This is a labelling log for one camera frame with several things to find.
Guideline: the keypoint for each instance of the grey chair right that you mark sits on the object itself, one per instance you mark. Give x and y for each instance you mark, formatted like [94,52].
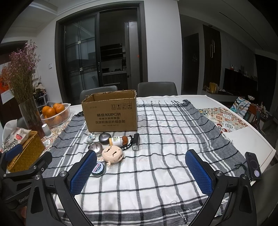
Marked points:
[146,89]

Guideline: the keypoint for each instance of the grey plaid tablecloth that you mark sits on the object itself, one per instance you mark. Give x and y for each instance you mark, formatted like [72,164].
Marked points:
[153,185]

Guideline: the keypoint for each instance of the black smartphone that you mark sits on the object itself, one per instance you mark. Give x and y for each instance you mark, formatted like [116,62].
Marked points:
[253,166]

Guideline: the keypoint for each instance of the grey chair left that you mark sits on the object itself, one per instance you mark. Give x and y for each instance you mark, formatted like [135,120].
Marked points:
[85,93]

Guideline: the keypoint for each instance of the brown wooden bean piece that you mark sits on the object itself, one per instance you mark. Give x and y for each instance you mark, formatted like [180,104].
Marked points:
[124,140]

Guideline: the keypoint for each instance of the beige pig face toy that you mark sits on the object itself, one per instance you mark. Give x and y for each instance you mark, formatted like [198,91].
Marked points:
[112,154]

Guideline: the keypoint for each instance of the white pill bottle yellow cap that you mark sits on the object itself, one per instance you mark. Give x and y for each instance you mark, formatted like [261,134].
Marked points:
[116,141]

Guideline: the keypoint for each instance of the black sliding glass door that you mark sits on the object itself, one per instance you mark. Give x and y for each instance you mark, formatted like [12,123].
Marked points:
[100,47]

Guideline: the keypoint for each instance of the wicker tissue box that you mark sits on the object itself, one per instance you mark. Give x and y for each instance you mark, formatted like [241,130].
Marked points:
[29,139]

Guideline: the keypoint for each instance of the patterned bag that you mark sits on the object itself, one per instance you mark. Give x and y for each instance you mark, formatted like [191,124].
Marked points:
[240,106]

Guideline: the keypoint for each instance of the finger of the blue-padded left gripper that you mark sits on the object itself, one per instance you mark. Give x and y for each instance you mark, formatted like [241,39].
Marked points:
[41,208]

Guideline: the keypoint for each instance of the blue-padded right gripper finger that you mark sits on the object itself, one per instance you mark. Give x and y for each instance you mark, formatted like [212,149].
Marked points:
[240,209]

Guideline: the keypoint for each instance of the white fruit basket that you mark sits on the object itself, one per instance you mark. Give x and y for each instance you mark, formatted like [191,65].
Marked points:
[58,119]

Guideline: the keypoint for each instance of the grey chair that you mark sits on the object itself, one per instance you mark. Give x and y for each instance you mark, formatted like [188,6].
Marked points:
[85,93]
[146,89]

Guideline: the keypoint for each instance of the brown cardboard box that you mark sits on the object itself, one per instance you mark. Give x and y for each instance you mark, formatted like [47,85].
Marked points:
[114,111]

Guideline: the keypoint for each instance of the orange fruit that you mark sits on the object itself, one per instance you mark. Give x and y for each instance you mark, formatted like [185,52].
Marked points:
[58,108]
[50,112]
[45,109]

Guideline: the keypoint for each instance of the black bike light with strap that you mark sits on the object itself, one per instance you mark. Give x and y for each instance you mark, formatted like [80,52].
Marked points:
[133,142]

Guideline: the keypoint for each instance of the dark grey earbud case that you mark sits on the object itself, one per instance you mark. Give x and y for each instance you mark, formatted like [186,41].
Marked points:
[104,138]

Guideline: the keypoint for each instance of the small white blue figurine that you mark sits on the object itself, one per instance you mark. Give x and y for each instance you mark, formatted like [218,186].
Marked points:
[90,138]

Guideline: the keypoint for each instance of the glass vase with dried flowers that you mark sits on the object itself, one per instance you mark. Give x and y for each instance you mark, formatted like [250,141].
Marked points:
[19,76]

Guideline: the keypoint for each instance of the patterned table runner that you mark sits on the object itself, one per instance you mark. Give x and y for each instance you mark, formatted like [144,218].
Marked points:
[223,119]

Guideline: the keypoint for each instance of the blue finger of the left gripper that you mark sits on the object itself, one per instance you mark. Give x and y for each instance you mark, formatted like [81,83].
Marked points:
[13,152]

